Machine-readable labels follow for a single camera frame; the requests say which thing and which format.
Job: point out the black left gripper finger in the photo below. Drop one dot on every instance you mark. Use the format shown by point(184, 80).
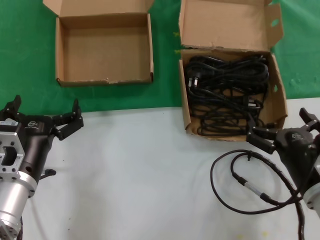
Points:
point(12, 110)
point(68, 122)

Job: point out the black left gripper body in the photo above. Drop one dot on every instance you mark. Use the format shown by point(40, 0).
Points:
point(36, 140)

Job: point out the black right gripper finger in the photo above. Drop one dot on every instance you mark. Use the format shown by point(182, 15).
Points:
point(312, 122)
point(261, 138)

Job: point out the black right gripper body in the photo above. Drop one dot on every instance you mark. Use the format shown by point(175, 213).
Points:
point(297, 150)

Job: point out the shallow open cardboard box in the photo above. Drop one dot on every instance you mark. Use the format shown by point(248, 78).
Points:
point(105, 57)

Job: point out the cardboard box with torn lid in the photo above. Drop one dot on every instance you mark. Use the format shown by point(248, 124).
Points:
point(225, 22)

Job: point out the green table cloth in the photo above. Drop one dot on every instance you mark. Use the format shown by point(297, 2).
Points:
point(25, 50)

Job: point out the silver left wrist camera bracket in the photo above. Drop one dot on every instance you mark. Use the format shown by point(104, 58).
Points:
point(10, 140)

